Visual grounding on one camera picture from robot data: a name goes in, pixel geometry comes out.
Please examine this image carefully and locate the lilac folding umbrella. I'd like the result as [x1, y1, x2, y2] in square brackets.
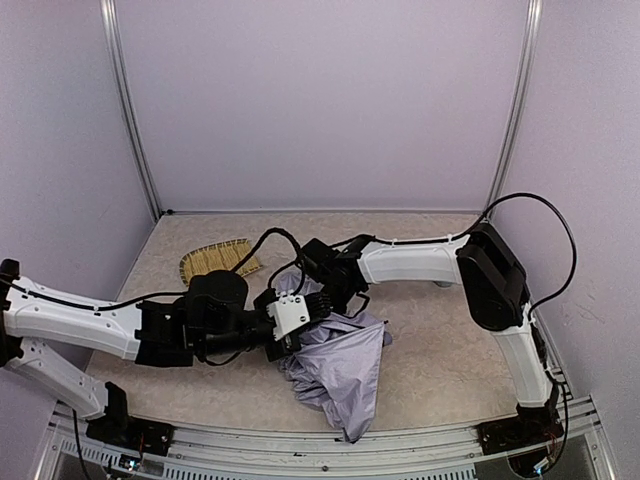
[272, 272, 394, 445]

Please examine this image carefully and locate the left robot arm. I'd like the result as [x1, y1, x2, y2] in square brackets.
[1, 259, 331, 423]

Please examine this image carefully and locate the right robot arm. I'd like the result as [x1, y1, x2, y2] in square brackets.
[302, 222, 560, 416]

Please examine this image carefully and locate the woven bamboo tray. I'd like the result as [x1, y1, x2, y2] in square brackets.
[179, 238, 252, 287]

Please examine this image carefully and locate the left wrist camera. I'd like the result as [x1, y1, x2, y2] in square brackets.
[266, 294, 311, 341]

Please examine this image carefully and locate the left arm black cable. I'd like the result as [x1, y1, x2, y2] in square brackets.
[9, 227, 311, 321]

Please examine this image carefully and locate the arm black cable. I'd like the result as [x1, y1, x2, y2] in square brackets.
[9, 227, 311, 321]
[339, 192, 581, 311]

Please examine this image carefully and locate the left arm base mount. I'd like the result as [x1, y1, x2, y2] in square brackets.
[86, 417, 175, 457]

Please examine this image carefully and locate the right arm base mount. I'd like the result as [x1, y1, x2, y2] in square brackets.
[477, 408, 564, 455]

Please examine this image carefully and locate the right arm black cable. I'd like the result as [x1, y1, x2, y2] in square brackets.
[339, 192, 581, 311]

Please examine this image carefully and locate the right aluminium corner post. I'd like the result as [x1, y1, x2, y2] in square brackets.
[485, 0, 543, 207]

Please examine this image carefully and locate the aluminium corner post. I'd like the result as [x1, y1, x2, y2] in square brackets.
[100, 0, 163, 222]
[485, 0, 543, 207]

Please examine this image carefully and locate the aluminium front rail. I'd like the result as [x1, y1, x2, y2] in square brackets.
[34, 394, 616, 480]

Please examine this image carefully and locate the left aluminium corner post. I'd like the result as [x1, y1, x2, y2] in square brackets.
[100, 0, 163, 222]

